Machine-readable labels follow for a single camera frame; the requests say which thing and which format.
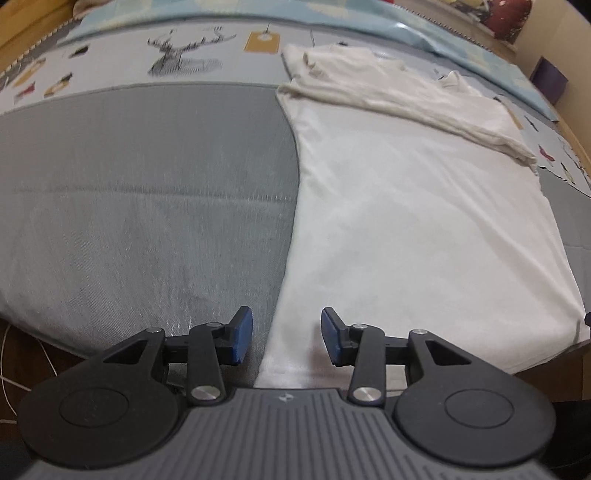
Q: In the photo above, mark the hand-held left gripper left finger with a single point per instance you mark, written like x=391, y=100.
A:
x=243, y=336

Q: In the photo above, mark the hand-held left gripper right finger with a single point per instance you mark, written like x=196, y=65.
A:
x=331, y=336

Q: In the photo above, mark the white shirt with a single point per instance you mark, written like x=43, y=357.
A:
x=415, y=221

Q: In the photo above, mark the deer printed bed sheet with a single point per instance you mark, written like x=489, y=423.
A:
x=120, y=55

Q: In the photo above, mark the light blue patterned sheet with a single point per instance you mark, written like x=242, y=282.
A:
x=415, y=23

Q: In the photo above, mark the purple bin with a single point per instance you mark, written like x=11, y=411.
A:
x=549, y=78

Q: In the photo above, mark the dark red cushion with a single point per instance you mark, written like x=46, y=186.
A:
x=505, y=16

